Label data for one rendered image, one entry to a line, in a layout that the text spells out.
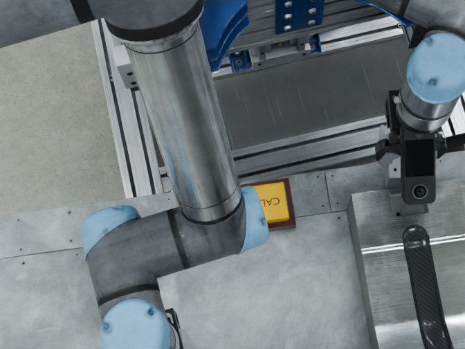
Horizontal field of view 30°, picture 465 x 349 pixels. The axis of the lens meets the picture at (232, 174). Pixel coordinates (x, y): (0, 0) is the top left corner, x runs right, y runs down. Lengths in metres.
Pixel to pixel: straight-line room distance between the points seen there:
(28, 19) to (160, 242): 0.35
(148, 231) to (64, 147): 1.35
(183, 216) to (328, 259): 0.43
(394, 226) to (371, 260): 0.06
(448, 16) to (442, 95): 0.11
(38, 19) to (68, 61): 1.67
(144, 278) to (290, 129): 1.11
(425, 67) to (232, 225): 0.30
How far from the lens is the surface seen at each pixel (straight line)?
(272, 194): 1.38
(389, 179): 1.38
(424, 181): 1.24
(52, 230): 1.45
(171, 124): 0.89
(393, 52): 2.17
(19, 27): 0.78
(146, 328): 0.98
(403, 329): 1.30
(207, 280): 1.39
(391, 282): 1.31
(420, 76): 1.07
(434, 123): 1.17
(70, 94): 2.40
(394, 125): 1.27
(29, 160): 2.36
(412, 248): 1.32
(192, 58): 0.85
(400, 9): 1.15
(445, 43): 1.08
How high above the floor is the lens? 2.16
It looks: 73 degrees down
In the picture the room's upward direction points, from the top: 9 degrees counter-clockwise
